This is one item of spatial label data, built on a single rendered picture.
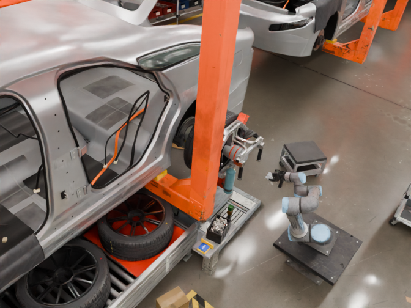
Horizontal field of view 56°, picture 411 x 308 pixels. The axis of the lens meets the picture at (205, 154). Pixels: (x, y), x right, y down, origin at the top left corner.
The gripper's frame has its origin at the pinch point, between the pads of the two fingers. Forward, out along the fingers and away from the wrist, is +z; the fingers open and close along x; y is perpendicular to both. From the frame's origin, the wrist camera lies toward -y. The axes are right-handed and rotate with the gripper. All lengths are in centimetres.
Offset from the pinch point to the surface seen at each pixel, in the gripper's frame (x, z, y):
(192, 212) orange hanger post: 68, 37, 7
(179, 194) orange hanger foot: 64, 49, 22
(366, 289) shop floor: 8, -76, -112
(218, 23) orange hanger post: 68, -39, 154
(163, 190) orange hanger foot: 64, 65, 25
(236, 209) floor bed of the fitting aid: -5, 49, -47
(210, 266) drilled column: 76, 32, -46
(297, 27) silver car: -245, 46, 77
